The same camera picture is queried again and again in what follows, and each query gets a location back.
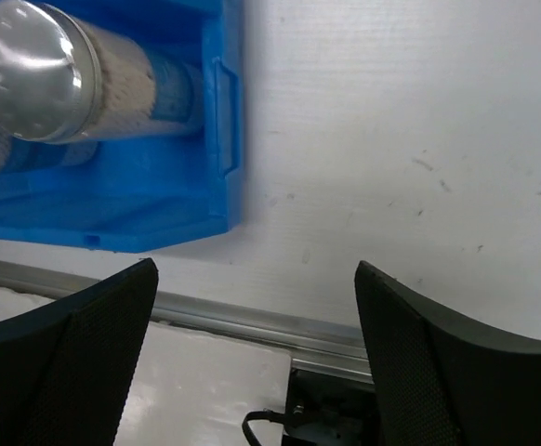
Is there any blue three-compartment plastic bin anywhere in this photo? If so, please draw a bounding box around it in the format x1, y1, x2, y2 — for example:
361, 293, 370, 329
0, 0, 244, 253

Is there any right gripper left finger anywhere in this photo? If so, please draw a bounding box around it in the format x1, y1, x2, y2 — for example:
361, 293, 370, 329
0, 259, 158, 445

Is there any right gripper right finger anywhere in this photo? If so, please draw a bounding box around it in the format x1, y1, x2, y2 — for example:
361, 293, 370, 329
354, 262, 541, 445

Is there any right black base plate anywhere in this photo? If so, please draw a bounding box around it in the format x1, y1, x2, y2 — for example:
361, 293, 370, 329
242, 369, 383, 446

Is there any silver-top white canister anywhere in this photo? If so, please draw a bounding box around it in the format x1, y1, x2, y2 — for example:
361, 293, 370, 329
0, 126, 99, 174
0, 1, 205, 144

